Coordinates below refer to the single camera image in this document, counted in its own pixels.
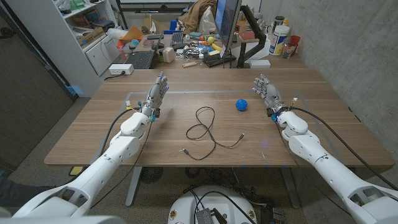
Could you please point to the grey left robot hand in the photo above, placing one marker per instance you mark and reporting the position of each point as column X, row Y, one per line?
column 154, row 95

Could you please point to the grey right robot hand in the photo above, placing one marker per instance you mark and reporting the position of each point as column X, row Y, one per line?
column 270, row 93

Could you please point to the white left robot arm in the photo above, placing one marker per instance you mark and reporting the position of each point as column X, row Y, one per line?
column 102, row 161

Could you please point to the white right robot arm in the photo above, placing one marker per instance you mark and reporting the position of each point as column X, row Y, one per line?
column 329, row 174

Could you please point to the blue spiky ball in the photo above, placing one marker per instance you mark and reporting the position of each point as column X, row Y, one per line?
column 241, row 104

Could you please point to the yellow ball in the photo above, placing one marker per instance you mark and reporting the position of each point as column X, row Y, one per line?
column 211, row 40

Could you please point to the white flat box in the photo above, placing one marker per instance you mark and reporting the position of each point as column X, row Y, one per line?
column 260, row 63

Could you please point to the black laptop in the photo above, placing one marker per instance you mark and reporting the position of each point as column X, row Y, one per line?
column 141, row 59

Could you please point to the beige rounded box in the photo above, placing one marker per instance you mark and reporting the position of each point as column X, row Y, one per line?
column 168, row 55

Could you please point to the white power strip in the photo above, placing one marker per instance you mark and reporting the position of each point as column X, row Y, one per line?
column 119, row 69

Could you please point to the small wooden block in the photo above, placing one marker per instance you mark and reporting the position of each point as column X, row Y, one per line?
column 189, row 64

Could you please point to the clear glass jar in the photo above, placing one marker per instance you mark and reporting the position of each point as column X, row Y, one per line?
column 288, row 50

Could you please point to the white canister with blue label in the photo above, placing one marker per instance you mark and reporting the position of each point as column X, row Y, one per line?
column 278, row 40

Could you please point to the red cup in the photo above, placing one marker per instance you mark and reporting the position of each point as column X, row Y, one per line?
column 295, row 40

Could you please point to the black keyboard with grey keys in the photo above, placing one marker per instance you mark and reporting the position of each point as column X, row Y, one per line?
column 177, row 38

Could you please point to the red book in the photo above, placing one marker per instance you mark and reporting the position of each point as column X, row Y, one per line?
column 247, row 36

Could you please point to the flat black keyboard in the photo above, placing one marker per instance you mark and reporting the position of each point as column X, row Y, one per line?
column 217, row 60

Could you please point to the orange paper folder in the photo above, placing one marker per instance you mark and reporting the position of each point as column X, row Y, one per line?
column 133, row 33

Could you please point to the yellow banana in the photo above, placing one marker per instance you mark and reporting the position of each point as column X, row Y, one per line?
column 216, row 47

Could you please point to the tumbler with black lid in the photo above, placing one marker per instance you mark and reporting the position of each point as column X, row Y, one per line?
column 278, row 21

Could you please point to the round black floor fan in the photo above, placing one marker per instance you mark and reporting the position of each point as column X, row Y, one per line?
column 151, row 175

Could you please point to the computer monitor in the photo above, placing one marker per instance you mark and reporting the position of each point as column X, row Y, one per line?
column 227, row 18

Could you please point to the cardboard box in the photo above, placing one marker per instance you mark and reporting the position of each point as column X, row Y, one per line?
column 90, row 36

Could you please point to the brown jacket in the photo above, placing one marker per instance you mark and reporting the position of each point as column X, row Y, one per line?
column 194, row 15

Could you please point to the grey metal table leg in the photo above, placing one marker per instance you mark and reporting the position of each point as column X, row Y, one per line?
column 290, row 186
column 133, row 186

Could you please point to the white shelf cabinet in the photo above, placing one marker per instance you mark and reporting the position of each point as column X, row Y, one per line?
column 62, row 46

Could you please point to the yellow floor pad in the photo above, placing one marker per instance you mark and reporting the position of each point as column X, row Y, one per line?
column 76, row 170

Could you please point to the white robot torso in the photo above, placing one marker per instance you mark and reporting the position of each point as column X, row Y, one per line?
column 186, row 202

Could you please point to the person's leg in jeans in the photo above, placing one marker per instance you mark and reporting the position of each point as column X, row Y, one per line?
column 18, row 193

